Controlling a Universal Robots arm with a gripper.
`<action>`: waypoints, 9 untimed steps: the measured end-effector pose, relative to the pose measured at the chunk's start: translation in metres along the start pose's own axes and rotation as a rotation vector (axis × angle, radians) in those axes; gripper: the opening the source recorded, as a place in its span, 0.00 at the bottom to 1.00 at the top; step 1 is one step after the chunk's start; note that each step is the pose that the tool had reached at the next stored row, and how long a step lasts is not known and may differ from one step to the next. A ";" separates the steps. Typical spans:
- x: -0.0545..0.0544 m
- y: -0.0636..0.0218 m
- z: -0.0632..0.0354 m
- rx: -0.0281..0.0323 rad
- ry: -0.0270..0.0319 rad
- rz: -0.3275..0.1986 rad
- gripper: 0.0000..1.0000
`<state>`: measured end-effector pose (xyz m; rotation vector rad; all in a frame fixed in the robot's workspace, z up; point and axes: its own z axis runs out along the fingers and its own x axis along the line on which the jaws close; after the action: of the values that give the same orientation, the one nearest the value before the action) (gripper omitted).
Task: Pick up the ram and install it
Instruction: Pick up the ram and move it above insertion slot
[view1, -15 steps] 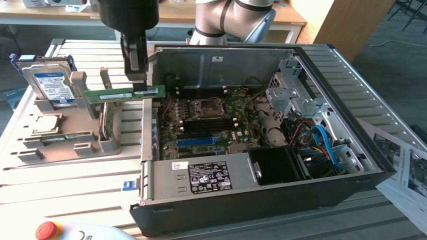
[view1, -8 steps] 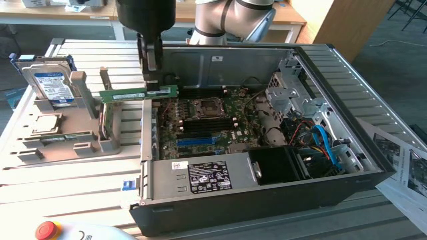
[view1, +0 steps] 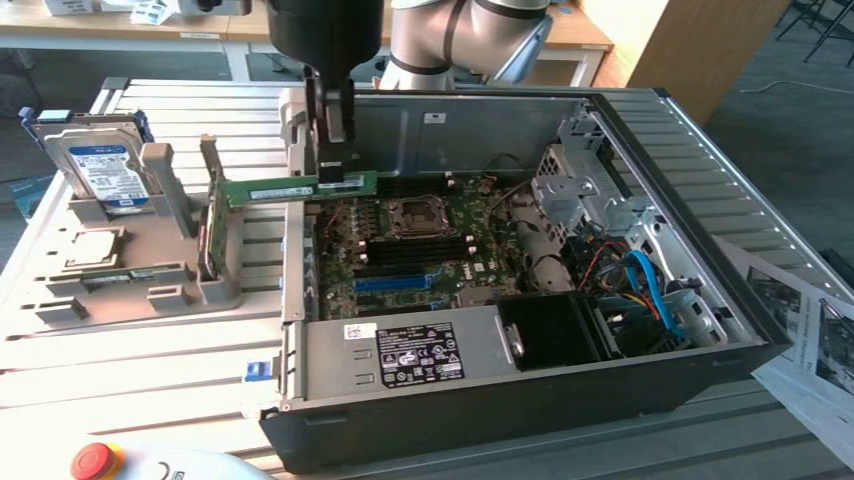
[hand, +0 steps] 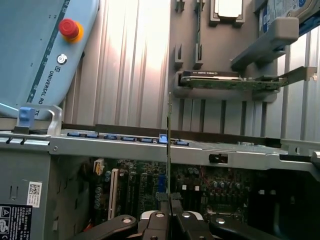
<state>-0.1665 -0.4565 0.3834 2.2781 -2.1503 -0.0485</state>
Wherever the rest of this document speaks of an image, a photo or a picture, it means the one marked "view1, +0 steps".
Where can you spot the CPU socket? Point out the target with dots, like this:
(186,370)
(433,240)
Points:
(417,217)

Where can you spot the black chair legs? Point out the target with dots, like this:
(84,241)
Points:
(821,25)

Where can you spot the teach pendant with red button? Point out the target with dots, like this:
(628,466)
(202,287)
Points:
(134,462)

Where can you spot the green RAM stick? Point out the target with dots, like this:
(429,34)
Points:
(124,276)
(268,192)

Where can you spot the grey parts rack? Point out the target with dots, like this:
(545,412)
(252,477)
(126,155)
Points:
(134,300)

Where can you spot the metal disk bay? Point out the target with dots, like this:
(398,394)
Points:
(568,192)

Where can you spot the black RAM slot bank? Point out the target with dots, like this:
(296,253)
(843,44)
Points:
(414,185)
(414,251)

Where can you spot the wooden cabinet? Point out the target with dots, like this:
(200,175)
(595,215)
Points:
(695,50)

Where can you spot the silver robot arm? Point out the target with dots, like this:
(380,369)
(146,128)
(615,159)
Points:
(428,35)

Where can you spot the printed paper manual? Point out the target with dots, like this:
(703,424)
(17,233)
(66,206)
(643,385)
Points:
(801,320)

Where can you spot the black open PC case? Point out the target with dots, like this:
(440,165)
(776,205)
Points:
(468,430)

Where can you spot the hard disk with blue label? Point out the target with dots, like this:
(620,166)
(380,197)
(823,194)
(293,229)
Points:
(101,165)

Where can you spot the graphics card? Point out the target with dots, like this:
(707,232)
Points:
(214,225)

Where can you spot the white cardboard box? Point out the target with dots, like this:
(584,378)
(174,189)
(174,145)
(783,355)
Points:
(70,6)

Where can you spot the blue box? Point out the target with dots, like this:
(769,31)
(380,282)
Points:
(27,197)

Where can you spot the blue plastic clip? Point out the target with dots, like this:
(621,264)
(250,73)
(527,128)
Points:
(257,371)

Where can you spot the blue expansion slot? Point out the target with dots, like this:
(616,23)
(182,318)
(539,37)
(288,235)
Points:
(390,285)

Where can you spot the green motherboard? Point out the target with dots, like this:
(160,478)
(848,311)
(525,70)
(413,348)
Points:
(481,225)

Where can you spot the grey power supply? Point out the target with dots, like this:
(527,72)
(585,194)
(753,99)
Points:
(348,350)

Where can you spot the black fan shroud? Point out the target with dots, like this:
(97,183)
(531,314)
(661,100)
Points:
(555,332)

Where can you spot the wooden desk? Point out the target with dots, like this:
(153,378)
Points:
(134,30)

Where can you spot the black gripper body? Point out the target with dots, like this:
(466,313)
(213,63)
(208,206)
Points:
(324,30)

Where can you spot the silver CPU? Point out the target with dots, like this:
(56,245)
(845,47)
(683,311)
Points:
(94,248)

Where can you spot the grey plastic bracket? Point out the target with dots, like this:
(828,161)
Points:
(294,125)

